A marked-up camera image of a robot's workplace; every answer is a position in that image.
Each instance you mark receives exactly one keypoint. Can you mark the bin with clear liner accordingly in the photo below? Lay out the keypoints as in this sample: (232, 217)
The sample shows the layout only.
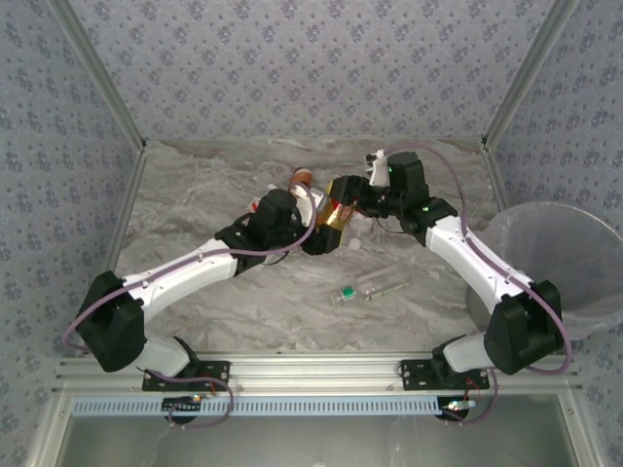
(560, 243)

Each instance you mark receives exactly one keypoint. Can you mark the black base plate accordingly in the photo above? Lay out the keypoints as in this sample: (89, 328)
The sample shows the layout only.
(216, 372)
(414, 374)

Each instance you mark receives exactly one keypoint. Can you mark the small right circuit board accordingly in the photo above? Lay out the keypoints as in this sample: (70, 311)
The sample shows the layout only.
(457, 407)

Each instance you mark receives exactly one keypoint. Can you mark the white bottle cap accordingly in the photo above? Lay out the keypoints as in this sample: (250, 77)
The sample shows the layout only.
(355, 242)

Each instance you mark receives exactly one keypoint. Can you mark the small circuit board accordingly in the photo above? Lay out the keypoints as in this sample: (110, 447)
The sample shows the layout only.
(182, 404)
(457, 407)

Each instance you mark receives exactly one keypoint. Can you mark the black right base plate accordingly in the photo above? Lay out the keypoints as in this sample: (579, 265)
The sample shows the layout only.
(414, 374)

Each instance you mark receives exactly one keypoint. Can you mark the small left circuit board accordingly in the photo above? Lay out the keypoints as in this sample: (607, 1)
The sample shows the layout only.
(182, 404)

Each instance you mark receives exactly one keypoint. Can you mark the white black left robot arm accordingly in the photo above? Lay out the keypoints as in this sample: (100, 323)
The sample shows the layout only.
(185, 272)

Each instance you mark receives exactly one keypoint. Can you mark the clear crushed plastic bottle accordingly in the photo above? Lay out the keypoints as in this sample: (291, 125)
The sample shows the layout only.
(362, 225)

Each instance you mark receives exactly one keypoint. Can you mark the clear bottle red white label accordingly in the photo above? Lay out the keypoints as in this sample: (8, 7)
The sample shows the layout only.
(252, 204)

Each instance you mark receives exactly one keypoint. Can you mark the aluminium mounting rail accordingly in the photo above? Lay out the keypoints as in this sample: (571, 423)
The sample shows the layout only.
(311, 370)

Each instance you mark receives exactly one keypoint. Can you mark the clear square bottle green cap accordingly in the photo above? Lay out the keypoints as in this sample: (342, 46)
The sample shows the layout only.
(375, 287)

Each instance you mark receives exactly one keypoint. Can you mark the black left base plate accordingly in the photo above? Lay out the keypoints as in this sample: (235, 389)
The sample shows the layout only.
(216, 372)

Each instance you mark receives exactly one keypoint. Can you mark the aluminium frame post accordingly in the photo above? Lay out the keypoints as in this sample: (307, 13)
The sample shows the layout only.
(530, 73)
(97, 73)

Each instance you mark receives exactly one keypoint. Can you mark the brown label plastic bottle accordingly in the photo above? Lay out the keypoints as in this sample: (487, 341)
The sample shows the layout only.
(302, 176)

